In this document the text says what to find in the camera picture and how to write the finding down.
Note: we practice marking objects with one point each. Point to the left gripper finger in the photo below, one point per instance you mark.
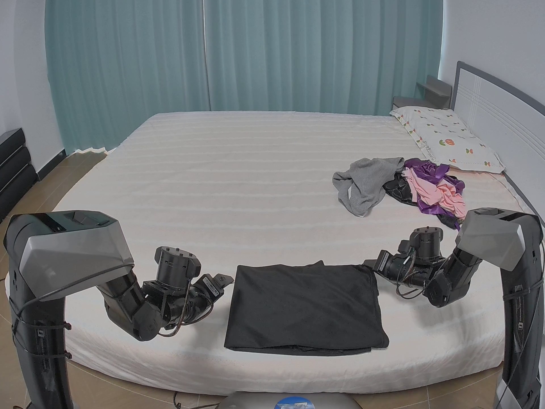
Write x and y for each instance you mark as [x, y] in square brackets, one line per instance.
[223, 281]

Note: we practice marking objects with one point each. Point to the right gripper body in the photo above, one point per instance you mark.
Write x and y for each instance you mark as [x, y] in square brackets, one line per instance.
[394, 269]

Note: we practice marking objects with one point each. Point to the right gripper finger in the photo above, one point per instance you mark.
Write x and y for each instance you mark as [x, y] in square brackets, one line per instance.
[369, 266]

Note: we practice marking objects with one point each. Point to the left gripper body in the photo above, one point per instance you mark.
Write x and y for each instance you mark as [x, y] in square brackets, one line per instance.
[193, 307]

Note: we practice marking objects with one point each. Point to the black T-shirt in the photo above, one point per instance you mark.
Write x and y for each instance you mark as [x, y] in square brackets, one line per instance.
[302, 309]

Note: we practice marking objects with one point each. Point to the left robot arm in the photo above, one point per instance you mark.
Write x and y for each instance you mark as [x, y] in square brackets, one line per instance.
[68, 254]

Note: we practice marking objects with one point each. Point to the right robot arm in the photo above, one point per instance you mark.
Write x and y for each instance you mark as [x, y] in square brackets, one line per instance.
[494, 241]

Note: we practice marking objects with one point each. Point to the pile of clothes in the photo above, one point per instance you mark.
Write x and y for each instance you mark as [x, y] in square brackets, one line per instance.
[430, 190]

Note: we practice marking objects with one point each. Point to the bed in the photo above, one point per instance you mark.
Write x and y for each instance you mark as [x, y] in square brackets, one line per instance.
[234, 185]

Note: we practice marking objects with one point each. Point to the grey garment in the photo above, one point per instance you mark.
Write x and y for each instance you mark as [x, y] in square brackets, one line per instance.
[368, 181]

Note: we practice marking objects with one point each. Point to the white printed pillow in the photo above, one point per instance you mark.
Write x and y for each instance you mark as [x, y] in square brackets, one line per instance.
[447, 136]

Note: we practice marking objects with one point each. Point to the grey bedside table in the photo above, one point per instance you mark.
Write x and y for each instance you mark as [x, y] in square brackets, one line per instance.
[430, 90]

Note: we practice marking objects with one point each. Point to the blue-green curtain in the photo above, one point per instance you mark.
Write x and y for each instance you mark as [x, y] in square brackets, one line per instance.
[323, 45]
[127, 58]

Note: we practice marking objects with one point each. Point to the black chest of drawers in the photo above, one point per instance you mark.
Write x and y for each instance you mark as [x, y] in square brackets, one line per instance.
[15, 168]

